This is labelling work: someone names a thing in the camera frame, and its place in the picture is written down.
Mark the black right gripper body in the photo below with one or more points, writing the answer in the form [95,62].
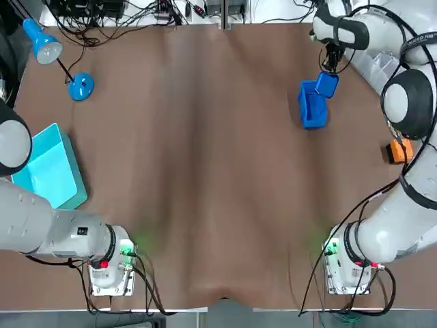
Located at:
[334,53]

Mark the small blue parts tray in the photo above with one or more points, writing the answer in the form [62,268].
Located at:
[327,85]

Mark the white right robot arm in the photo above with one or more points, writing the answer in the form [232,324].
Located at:
[385,235]

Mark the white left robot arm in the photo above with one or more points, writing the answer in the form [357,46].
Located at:
[68,235]

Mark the blue storage bin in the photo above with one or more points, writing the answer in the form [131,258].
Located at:
[312,112]

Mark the orange button box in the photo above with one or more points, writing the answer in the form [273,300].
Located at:
[397,150]

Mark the black docking box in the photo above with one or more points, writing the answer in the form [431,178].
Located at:
[102,7]

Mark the turquoise storage box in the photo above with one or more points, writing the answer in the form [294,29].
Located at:
[51,171]

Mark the clear plastic organizer case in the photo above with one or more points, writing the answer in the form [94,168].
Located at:
[372,68]

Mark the white side desk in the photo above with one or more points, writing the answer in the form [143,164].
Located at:
[259,17]

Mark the blue desk lamp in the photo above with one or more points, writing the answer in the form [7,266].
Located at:
[82,87]

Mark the aluminium camera post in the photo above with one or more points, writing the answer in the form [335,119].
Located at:
[225,17]

